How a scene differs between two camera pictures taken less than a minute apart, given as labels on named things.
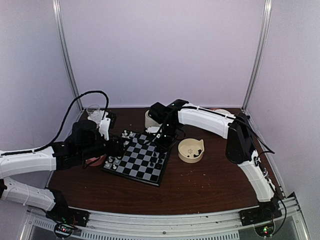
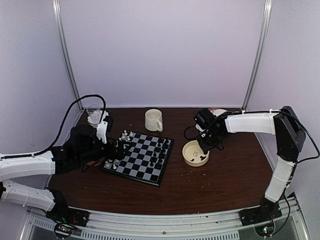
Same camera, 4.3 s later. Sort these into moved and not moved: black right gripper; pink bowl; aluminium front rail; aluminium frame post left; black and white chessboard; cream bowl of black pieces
Moved: black right gripper; cream bowl of black pieces
Not moved: aluminium front rail; black and white chessboard; pink bowl; aluminium frame post left
